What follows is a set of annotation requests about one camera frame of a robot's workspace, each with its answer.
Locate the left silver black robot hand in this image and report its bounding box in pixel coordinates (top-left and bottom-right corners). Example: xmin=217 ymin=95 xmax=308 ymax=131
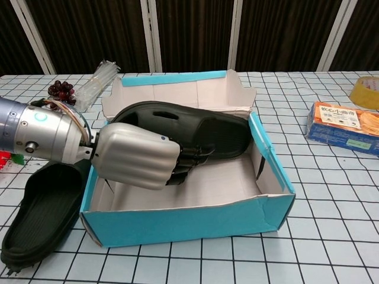
xmin=90 ymin=122 xmax=217 ymax=190

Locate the light blue cardboard shoe box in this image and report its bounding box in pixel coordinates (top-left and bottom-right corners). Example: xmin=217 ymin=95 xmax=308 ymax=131
xmin=79 ymin=69 xmax=296 ymax=249

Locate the black rubber slipper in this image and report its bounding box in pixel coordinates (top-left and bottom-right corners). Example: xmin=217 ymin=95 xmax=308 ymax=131
xmin=108 ymin=100 xmax=251 ymax=160
xmin=0 ymin=162 xmax=92 ymax=272

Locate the orange snack package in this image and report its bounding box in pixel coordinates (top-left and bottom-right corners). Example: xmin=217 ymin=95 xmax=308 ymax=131
xmin=304 ymin=101 xmax=379 ymax=156

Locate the clear plastic straw bundle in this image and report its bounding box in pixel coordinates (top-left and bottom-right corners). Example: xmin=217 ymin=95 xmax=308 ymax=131
xmin=75 ymin=60 xmax=121 ymax=112

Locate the dark red grape bunch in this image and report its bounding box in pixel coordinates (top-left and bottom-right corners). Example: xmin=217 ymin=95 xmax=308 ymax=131
xmin=47 ymin=79 xmax=76 ymax=107

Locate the colourful feather shuttlecock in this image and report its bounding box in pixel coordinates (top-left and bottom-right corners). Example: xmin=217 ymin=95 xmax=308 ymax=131
xmin=0 ymin=149 xmax=26 ymax=172

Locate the black pleated screen panel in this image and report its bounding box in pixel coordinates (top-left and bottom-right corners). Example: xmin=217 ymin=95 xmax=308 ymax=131
xmin=0 ymin=0 xmax=45 ymax=76
xmin=26 ymin=0 xmax=150 ymax=74
xmin=236 ymin=0 xmax=344 ymax=72
xmin=330 ymin=0 xmax=379 ymax=72
xmin=155 ymin=0 xmax=236 ymax=73

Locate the checked light blue tablecloth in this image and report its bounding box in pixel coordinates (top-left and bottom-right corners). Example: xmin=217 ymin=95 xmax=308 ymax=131
xmin=0 ymin=70 xmax=379 ymax=284

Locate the yellow packing tape roll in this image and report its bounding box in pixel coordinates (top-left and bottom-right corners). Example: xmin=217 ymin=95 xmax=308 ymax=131
xmin=349 ymin=76 xmax=379 ymax=111

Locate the white screen frame post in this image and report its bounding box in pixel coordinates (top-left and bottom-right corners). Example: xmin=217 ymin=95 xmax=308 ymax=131
xmin=318 ymin=0 xmax=359 ymax=72
xmin=227 ymin=0 xmax=249 ymax=72
xmin=8 ymin=0 xmax=57 ymax=75
xmin=140 ymin=0 xmax=163 ymax=73

